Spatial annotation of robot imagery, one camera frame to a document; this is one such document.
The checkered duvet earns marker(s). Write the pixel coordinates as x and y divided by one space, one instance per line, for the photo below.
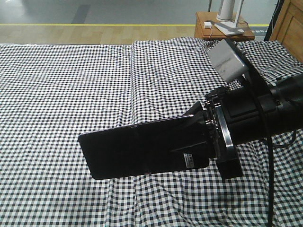
166 78

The wooden nightstand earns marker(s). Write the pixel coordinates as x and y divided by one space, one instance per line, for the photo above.
214 33

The black foldable smartphone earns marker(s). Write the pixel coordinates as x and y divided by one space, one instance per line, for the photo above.
130 151

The white cylindrical heater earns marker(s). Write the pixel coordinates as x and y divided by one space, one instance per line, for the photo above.
225 10

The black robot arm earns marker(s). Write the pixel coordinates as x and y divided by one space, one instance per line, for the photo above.
288 96

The checkered bed sheet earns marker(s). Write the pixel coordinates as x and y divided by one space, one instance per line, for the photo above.
49 95

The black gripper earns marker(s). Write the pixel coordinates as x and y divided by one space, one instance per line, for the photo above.
233 117

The wooden headboard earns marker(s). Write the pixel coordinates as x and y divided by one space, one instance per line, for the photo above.
288 29

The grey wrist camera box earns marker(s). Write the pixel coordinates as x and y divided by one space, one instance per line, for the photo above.
226 61

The white charger adapter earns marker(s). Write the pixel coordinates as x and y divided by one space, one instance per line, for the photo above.
207 25

